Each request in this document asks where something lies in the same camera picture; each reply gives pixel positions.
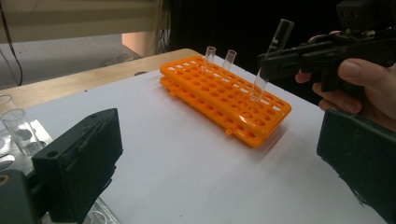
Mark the metal test tube rack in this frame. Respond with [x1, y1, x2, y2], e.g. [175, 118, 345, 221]
[0, 118, 122, 224]

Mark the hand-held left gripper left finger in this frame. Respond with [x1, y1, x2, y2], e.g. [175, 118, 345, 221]
[31, 107, 123, 224]

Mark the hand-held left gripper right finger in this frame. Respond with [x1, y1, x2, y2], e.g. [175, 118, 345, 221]
[317, 108, 396, 224]

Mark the orange test tube rack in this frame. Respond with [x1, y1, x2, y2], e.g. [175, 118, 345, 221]
[159, 55, 293, 148]

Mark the white work board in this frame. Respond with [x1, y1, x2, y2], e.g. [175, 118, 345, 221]
[18, 55, 390, 224]

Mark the clear glass test tube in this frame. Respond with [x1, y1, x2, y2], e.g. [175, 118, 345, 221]
[0, 93, 17, 119]
[0, 108, 43, 157]
[222, 49, 237, 76]
[248, 18, 295, 104]
[204, 46, 218, 74]

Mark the white cable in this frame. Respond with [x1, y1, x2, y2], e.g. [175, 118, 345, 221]
[98, 53, 135, 68]

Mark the black hanging cable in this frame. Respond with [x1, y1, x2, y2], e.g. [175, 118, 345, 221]
[0, 1, 24, 88]

